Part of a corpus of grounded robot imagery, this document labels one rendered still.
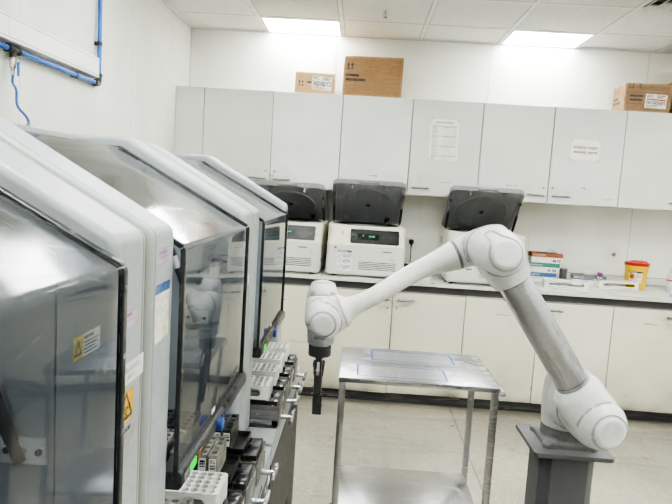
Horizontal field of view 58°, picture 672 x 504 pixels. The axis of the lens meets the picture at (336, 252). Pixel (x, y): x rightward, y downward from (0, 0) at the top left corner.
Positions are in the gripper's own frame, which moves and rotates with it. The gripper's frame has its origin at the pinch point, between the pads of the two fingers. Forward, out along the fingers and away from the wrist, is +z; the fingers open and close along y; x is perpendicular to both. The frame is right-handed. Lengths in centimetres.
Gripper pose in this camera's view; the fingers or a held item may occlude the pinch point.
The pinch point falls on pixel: (316, 403)
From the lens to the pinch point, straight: 208.6
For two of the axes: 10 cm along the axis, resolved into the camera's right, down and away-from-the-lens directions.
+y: -0.4, 1.0, -9.9
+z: -0.6, 9.9, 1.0
